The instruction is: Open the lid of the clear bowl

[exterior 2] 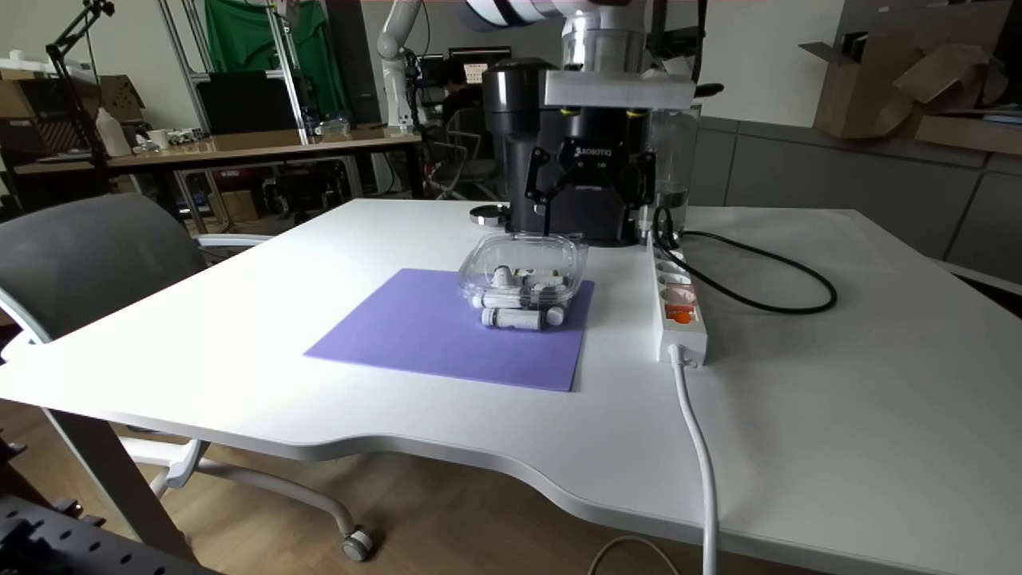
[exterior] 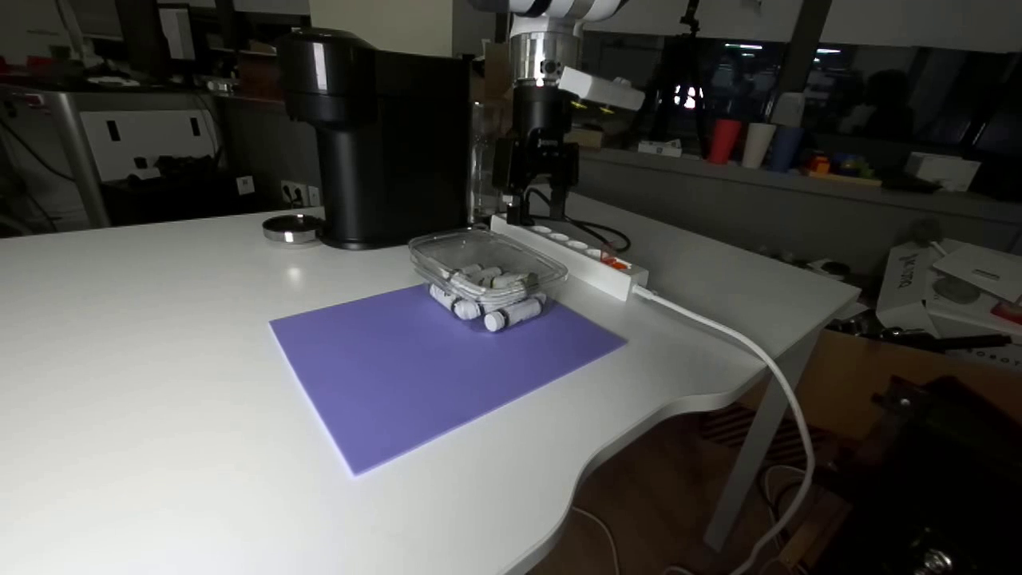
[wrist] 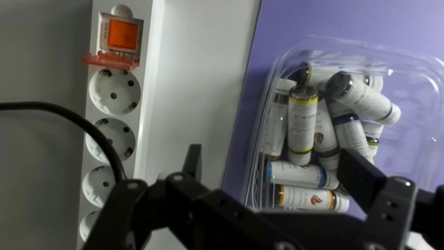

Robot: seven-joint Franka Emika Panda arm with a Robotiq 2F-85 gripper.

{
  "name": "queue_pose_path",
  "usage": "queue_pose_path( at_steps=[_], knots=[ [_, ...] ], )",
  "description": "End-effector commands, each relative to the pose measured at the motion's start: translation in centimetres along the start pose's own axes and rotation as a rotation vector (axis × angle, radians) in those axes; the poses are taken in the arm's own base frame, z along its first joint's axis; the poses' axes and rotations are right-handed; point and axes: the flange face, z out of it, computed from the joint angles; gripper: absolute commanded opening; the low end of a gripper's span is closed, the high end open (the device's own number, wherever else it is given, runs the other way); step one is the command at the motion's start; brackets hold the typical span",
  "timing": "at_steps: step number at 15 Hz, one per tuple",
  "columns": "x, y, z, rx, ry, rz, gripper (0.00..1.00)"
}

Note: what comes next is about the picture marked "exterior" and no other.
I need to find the silver round disc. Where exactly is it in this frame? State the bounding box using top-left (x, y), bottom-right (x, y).
top-left (257, 210), bottom-right (325, 246)

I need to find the clear plastic tray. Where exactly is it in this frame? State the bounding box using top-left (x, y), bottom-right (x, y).
top-left (406, 227), bottom-right (574, 296)

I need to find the black power cable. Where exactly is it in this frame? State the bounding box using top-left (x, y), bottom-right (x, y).
top-left (545, 215), bottom-right (634, 256)

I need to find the purple rectangular mat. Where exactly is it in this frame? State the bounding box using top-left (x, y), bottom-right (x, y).
top-left (265, 281), bottom-right (630, 480)

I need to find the white printed carton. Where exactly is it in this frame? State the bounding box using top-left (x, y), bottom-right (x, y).
top-left (870, 237), bottom-right (1022, 359)

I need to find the red cup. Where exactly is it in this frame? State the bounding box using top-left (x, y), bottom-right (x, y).
top-left (705, 114), bottom-right (745, 166)

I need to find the thin white cable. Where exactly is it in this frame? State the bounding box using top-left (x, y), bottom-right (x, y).
top-left (565, 503), bottom-right (623, 575)

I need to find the clear plastic bowl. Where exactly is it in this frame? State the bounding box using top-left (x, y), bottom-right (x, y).
top-left (420, 258), bottom-right (557, 334)

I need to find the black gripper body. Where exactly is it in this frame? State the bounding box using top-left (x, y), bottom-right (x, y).
top-left (494, 83), bottom-right (583, 185)

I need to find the plain white-label bottle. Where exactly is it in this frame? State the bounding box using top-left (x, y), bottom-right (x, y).
top-left (449, 295), bottom-right (488, 326)

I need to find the small white box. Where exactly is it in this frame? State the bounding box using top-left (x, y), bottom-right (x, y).
top-left (903, 146), bottom-right (982, 194)

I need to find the white cup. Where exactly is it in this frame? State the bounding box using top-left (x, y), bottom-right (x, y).
top-left (741, 117), bottom-right (778, 171)

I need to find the blue cup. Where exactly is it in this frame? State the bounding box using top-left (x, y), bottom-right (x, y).
top-left (765, 125), bottom-right (807, 176)

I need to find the white cabinet with sockets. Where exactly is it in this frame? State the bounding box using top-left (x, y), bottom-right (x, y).
top-left (57, 86), bottom-right (228, 220)

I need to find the white power cable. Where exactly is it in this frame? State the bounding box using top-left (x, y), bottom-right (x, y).
top-left (630, 285), bottom-right (821, 575)

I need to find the black coffee machine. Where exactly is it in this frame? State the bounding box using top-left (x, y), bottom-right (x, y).
top-left (276, 25), bottom-right (478, 256)

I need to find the white power strip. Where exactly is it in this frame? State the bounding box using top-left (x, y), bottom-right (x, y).
top-left (488, 210), bottom-right (654, 305)

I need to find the clear water tank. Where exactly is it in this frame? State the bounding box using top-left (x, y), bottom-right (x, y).
top-left (465, 58), bottom-right (504, 220)

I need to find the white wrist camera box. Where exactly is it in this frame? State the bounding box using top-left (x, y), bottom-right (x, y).
top-left (556, 64), bottom-right (648, 114)

